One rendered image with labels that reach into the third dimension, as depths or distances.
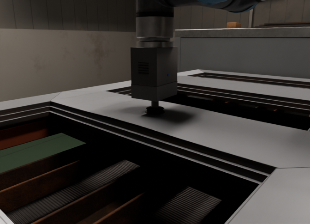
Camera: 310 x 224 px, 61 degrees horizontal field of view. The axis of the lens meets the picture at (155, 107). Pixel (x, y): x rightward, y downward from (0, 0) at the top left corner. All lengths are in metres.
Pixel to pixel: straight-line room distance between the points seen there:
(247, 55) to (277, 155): 0.95
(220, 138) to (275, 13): 3.72
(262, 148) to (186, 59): 1.12
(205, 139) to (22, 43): 3.07
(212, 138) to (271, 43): 0.90
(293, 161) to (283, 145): 0.06
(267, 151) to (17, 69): 3.11
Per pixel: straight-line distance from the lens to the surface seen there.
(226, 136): 0.46
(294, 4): 4.08
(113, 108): 0.62
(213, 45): 1.40
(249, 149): 0.42
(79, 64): 3.82
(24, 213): 0.85
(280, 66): 1.29
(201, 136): 0.45
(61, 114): 0.69
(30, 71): 3.43
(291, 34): 1.27
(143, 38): 0.53
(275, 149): 0.43
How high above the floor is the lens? 1.01
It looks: 15 degrees down
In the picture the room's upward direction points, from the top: straight up
